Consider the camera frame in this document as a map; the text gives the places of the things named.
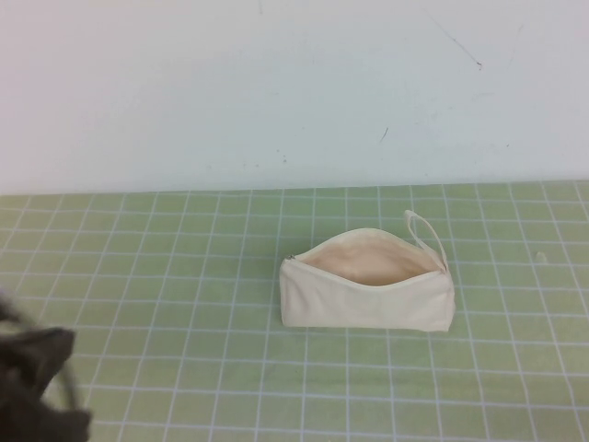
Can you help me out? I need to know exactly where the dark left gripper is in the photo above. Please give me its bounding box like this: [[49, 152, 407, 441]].
[[13, 327, 77, 392]]

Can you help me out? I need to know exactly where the cream fabric zip pencil case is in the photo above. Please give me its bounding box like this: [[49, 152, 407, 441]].
[[279, 210, 456, 332]]

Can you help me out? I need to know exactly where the green grid cutting mat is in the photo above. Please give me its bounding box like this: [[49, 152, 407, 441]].
[[0, 180, 589, 442]]

